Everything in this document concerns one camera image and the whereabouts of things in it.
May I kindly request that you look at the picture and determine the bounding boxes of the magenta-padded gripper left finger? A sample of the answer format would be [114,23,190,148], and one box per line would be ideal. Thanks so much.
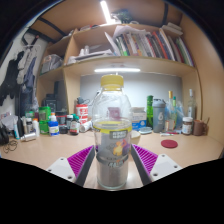
[45,145,98,188]

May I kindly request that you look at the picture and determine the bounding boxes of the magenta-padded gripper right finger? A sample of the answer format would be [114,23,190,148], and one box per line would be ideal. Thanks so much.
[130,143,184,186]

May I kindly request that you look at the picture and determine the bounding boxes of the flat round red coaster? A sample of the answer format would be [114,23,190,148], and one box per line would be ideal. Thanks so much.
[160,139,179,149]

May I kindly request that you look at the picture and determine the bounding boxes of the red and white pen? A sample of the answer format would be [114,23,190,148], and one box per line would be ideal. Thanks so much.
[159,132,181,137]

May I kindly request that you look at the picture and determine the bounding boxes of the white bottle with blue label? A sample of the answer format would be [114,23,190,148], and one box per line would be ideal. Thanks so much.
[48,112,60,137]

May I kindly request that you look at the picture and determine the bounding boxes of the flat light blue container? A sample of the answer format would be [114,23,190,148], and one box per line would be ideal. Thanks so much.
[138,126,153,135]

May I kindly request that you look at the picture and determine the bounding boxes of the white bowl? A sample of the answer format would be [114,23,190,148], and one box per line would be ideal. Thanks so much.
[130,129,142,145]

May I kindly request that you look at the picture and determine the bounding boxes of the dark bottle with red label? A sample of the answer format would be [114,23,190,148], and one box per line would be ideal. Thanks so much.
[69,114,81,136]

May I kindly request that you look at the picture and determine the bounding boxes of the silver metal can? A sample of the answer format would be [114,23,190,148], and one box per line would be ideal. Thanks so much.
[19,131,37,143]

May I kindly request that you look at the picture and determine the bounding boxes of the dark jar with white lid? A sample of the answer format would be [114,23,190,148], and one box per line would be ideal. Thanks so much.
[181,116,194,136]

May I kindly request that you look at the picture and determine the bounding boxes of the white tube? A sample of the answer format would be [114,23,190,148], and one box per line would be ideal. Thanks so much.
[79,120,93,133]

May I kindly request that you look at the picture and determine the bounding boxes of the grey sports bottle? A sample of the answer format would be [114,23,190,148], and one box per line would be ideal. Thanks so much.
[152,98,167,134]

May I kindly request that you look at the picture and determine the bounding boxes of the brown mug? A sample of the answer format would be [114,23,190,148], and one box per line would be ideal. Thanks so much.
[193,119,209,137]

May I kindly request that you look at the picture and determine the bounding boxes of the green plastic container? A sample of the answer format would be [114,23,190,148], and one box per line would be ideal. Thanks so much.
[38,105,52,135]

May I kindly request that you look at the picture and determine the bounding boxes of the white and blue carton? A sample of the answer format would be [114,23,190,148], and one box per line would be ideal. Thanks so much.
[130,107,148,131]

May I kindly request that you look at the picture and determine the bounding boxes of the glass bottle with yellow cap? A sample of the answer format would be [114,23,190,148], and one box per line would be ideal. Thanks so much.
[166,90,176,132]

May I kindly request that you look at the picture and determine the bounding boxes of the tall green can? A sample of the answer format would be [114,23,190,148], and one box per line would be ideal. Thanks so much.
[146,95,155,128]

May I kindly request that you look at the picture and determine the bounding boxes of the red and white canister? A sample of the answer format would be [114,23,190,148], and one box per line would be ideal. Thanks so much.
[75,103,89,126]

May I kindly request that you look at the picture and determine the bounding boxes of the clear yellow-capped drink bottle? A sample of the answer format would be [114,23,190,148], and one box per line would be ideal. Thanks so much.
[92,73,133,191]

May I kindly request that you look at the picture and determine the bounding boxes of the tall clear glass bottle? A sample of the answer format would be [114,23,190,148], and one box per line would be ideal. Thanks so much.
[187,88,197,121]

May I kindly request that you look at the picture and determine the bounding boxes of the dark hanging clothes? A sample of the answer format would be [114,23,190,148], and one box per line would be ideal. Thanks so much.
[0,43,39,114]

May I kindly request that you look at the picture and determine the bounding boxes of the white light strip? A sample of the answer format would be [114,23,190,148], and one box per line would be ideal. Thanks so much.
[93,67,142,74]

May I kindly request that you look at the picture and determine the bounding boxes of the wooden shelf unit with books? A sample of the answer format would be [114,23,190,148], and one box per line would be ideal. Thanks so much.
[35,22,203,116]

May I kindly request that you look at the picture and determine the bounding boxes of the long ceiling light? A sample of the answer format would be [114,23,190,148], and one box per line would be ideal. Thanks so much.
[99,0,113,24]

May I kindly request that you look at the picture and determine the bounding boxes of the black coiled cable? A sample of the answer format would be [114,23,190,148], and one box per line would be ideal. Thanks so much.
[3,139,20,154]

